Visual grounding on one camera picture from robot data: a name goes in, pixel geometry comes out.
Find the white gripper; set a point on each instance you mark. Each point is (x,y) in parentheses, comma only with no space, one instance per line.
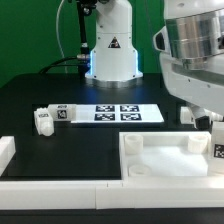
(201,88)

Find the white square table top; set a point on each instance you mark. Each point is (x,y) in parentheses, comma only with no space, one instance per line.
(168,154)

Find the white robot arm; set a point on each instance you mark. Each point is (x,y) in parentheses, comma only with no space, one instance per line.
(191,46)

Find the white paper with tags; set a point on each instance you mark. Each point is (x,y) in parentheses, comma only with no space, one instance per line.
(117,113)

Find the white left obstacle block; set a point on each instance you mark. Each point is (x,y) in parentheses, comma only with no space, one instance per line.
(7,151)

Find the white front obstacle bar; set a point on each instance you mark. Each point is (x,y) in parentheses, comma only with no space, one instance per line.
(152,193)

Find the black camera pole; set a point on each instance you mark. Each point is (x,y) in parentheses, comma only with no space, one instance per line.
(84,8)

